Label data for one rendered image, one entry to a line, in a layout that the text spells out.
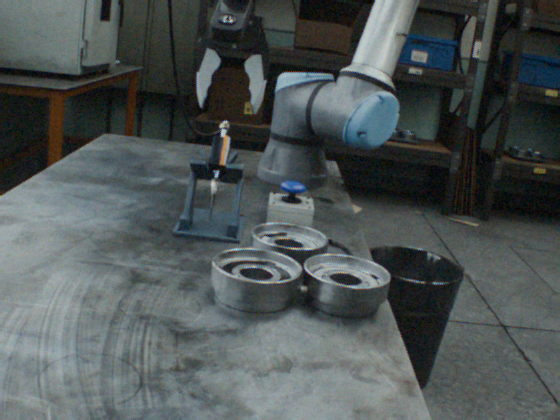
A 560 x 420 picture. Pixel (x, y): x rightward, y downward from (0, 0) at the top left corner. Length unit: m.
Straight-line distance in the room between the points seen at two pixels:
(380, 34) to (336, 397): 0.81
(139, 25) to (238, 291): 4.02
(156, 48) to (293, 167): 3.41
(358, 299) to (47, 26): 2.48
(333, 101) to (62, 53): 1.96
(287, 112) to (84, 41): 1.80
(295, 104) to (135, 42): 3.45
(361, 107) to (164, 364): 0.70
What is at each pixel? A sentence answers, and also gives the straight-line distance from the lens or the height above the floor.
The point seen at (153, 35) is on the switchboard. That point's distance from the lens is 4.60.
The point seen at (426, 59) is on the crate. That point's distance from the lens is 4.36.
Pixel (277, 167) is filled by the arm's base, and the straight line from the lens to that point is 1.26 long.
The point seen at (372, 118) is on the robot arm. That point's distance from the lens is 1.16.
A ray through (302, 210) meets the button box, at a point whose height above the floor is 0.84.
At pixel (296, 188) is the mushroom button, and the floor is 0.87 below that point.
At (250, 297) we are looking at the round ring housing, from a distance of 0.68.
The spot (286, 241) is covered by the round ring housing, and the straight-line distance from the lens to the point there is 0.86.
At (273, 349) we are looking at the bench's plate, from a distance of 0.63.
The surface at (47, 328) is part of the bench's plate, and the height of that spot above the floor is 0.80.
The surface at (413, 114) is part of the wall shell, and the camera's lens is 4.88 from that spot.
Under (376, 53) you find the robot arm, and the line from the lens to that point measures 1.21.
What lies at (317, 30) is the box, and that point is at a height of 1.15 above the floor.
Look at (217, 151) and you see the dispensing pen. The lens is 0.93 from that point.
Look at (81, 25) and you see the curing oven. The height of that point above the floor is 1.04.
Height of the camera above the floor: 1.11
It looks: 16 degrees down
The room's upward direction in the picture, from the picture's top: 8 degrees clockwise
